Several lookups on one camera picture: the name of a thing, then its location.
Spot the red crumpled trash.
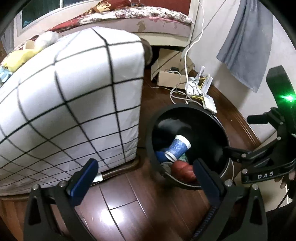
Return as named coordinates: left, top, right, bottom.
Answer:
left=171, top=160, right=196, bottom=183

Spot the black round trash bin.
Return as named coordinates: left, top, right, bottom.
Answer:
left=146, top=103, right=233, bottom=190

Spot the person's right hand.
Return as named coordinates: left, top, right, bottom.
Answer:
left=274, top=170, right=295, bottom=189

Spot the blue white paper cup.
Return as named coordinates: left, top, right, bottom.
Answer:
left=165, top=135, right=191, bottom=162

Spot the white grid-pattern mattress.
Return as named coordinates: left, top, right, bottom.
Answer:
left=1, top=27, right=144, bottom=195

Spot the white wifi router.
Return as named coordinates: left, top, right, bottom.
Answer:
left=185, top=65, right=217, bottom=114

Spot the grey hanging cloth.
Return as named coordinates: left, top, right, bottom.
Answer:
left=217, top=1, right=273, bottom=93

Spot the cardboard box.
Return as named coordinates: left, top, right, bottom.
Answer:
left=151, top=48, right=186, bottom=90

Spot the floral bed mattress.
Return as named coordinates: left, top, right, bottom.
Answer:
left=12, top=1, right=194, bottom=47

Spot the red patterned blanket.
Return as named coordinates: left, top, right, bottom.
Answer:
left=83, top=0, right=132, bottom=15

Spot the white power cable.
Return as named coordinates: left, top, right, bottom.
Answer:
left=169, top=0, right=205, bottom=105

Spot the window with white frame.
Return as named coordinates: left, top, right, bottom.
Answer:
left=16, top=0, right=91, bottom=36

